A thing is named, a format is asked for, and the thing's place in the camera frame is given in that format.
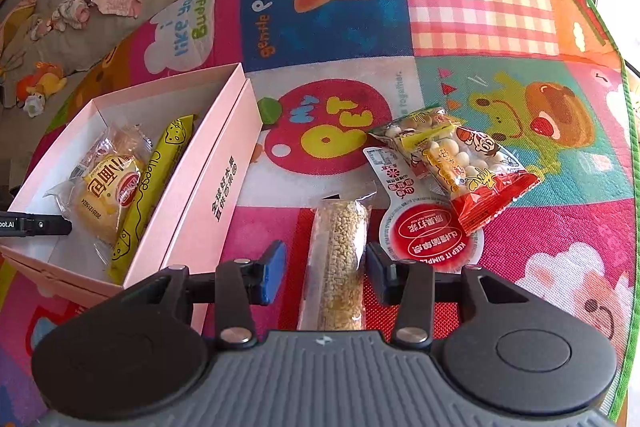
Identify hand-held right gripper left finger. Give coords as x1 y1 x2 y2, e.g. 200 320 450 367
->
120 241 287 349

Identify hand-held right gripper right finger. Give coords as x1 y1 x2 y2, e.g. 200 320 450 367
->
366 241 521 351

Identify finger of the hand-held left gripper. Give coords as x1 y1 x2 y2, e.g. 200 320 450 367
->
26 214 74 237

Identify clear grain bar packet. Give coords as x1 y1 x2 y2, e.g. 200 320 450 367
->
297 193 377 333

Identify red white lid jelly cup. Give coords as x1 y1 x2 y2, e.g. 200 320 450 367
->
362 146 486 276

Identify large clear bread packet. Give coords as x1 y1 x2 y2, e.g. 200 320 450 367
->
44 126 152 254

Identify pink cardboard box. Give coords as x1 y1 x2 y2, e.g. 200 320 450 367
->
0 63 263 339

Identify yellow cheese snack packet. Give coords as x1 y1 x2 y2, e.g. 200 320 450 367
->
109 116 195 286

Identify red ball snack packet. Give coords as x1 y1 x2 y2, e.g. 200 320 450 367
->
424 126 544 236

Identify green yellow ball snack packet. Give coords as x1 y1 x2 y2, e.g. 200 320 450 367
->
369 107 462 180

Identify small white plush toy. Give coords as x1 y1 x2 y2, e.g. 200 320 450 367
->
22 94 47 118

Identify orange plush toy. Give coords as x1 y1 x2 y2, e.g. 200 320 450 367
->
16 61 69 98

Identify grey sofa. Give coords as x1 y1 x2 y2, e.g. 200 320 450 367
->
0 0 306 120

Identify pink white rolled baby clothes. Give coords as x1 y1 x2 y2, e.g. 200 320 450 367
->
49 0 92 31

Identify colourful cartoon play mat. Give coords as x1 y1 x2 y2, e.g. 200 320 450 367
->
0 0 637 419

